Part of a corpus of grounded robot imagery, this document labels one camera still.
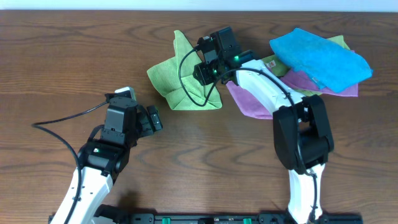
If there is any lime green microfiber cloth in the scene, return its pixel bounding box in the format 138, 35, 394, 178
147, 30, 222, 111

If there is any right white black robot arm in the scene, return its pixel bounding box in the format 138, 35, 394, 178
193, 35, 334, 223

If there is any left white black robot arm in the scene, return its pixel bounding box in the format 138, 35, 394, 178
51, 96, 163, 224

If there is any green cloth under pile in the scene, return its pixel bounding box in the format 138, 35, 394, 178
260, 35, 351, 96

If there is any purple microfiber cloth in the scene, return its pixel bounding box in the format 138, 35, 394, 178
226, 70, 359, 119

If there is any blue microfiber cloth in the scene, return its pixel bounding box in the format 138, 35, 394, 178
269, 28, 373, 93

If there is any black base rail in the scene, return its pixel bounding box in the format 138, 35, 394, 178
87, 213, 364, 224

